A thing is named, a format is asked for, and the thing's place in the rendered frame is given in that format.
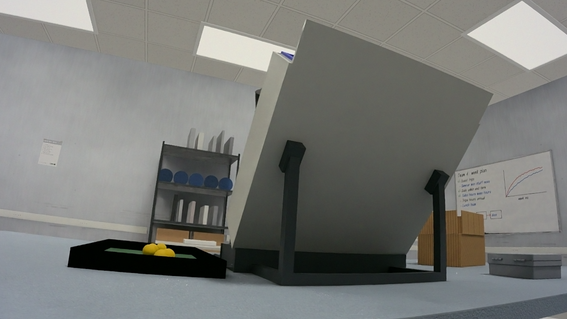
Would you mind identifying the grey hinged case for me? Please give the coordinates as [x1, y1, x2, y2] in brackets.
[487, 253, 562, 280]

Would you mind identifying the blue square frame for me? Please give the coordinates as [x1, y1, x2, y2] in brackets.
[281, 51, 294, 60]

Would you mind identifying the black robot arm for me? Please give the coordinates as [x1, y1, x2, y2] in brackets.
[255, 88, 262, 105]

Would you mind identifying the brown cardboard box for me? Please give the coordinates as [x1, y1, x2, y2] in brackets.
[418, 210, 485, 268]

